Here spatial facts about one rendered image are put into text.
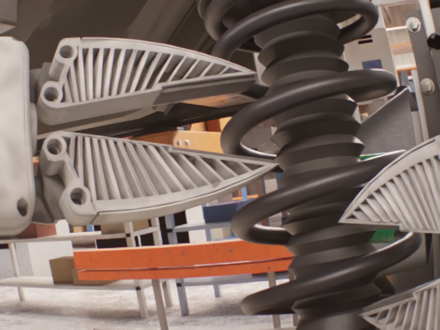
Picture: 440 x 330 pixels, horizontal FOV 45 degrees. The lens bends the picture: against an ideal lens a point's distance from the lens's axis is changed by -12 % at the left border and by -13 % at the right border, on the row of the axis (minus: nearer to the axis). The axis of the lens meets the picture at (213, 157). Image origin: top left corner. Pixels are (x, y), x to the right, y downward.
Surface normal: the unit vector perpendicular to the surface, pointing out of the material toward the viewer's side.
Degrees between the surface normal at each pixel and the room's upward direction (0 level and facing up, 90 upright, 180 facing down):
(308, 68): 122
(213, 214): 90
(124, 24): 102
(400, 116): 77
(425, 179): 70
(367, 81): 108
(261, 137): 90
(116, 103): 164
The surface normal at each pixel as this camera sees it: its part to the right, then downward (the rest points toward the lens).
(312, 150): -0.17, 0.52
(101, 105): 0.33, 0.91
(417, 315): 0.36, 0.35
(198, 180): -0.60, 0.59
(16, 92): 0.60, -0.36
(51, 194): 0.40, -0.36
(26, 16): 0.75, 0.57
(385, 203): 0.04, -0.75
